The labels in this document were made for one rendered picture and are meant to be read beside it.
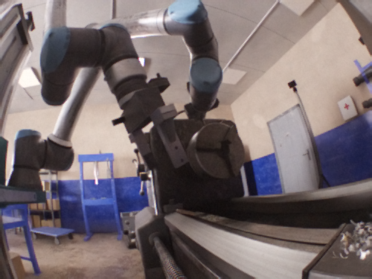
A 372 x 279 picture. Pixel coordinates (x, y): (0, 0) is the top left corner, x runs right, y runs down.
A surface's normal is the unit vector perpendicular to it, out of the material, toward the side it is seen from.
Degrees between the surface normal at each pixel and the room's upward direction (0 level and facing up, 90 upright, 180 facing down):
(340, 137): 90
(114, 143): 90
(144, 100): 96
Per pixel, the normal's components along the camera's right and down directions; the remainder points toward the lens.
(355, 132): -0.94, 0.05
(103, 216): 0.30, -0.31
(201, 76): -0.04, -0.13
